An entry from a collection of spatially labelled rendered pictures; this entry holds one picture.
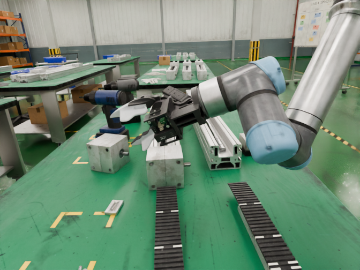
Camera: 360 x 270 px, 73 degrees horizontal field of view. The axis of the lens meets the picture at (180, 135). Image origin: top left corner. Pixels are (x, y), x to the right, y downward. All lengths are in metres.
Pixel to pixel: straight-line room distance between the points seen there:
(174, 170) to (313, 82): 0.39
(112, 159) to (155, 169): 0.18
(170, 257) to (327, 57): 0.49
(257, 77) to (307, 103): 0.13
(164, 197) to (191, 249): 0.14
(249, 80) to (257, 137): 0.11
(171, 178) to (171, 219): 0.16
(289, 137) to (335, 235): 0.29
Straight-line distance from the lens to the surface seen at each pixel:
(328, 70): 0.57
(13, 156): 2.50
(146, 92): 2.61
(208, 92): 0.47
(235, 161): 0.79
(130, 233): 0.58
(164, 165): 0.66
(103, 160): 0.81
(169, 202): 0.60
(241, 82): 0.46
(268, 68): 0.47
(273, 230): 0.55
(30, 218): 0.72
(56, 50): 11.93
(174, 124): 0.48
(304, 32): 6.95
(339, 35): 0.61
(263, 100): 0.43
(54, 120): 3.15
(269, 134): 0.40
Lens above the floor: 1.16
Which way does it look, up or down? 21 degrees down
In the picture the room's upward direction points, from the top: 2 degrees counter-clockwise
